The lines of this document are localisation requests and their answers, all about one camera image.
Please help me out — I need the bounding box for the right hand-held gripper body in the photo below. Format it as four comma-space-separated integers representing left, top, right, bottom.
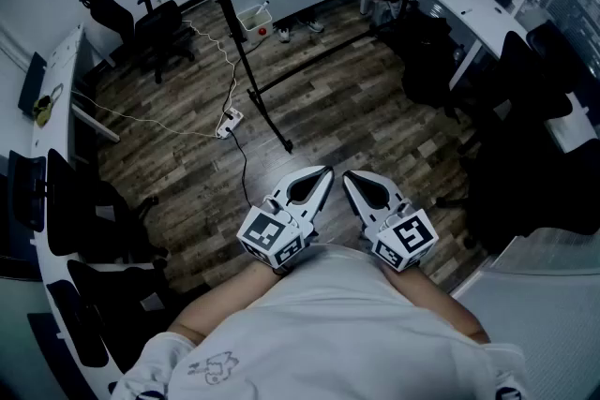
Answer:
363, 200, 440, 272

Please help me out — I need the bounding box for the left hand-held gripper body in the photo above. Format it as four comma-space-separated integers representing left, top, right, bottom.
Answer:
236, 195, 316, 271

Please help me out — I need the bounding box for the white marker tray basket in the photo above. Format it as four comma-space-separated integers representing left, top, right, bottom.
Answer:
235, 4, 274, 46

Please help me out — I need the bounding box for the person's right forearm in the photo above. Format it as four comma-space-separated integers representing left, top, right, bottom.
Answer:
382, 263, 492, 347

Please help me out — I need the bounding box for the person's left forearm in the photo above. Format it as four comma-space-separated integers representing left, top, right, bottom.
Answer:
167, 259, 292, 343

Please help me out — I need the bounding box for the white power strip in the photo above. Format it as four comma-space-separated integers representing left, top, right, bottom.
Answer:
215, 106, 246, 141

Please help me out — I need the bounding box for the person's white t-shirt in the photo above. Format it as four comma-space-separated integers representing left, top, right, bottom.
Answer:
110, 243, 533, 400

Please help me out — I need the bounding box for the black backpack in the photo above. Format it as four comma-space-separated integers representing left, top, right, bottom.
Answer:
400, 7, 455, 107

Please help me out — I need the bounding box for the white bag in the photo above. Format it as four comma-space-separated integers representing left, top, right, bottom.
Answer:
372, 0, 405, 29

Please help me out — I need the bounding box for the black office chair with headrest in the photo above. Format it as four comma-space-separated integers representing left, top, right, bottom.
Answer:
78, 0, 196, 85

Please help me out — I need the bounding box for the yellow-green bag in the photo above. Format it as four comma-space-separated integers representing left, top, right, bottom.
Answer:
31, 82, 65, 128

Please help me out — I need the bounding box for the long white curved desk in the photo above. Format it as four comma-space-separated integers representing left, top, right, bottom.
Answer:
27, 22, 123, 400

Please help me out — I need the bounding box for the black cable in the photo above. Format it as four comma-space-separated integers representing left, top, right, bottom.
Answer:
227, 126, 254, 207

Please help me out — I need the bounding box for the thin white cable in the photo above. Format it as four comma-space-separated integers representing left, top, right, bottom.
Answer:
69, 89, 221, 140

